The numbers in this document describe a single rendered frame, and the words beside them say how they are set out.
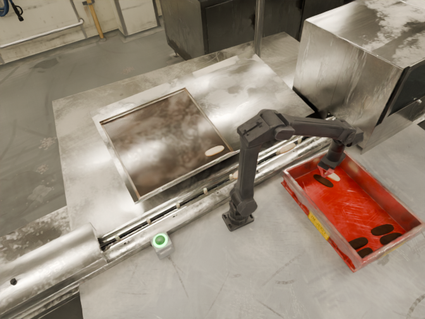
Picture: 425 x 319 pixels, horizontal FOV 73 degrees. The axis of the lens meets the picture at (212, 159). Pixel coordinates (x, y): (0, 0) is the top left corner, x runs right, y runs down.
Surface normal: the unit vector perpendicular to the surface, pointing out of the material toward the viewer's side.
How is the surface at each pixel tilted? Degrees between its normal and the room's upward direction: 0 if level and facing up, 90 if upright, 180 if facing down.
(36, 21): 90
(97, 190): 0
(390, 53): 0
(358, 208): 0
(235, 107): 10
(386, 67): 90
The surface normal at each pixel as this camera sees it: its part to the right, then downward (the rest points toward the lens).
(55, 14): 0.52, 0.63
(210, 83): 0.03, -0.53
